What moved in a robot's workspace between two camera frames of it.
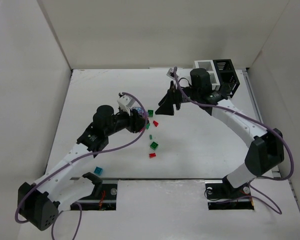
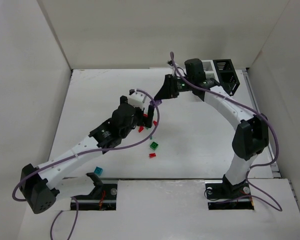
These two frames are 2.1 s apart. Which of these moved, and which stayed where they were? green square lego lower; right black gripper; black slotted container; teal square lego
Moved: right black gripper
Stayed: black slotted container; teal square lego; green square lego lower
